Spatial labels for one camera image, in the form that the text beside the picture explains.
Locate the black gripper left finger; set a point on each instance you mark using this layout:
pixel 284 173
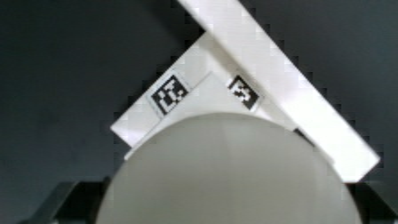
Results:
pixel 72 204

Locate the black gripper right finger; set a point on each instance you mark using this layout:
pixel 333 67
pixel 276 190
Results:
pixel 378 213

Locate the white lamp bulb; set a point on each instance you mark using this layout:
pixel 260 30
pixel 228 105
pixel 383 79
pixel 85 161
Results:
pixel 227 171

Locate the white L-shaped fence wall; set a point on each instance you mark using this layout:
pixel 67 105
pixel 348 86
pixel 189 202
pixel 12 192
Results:
pixel 234 28

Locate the white lamp base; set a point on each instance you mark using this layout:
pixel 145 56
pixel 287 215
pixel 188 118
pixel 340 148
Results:
pixel 204 87

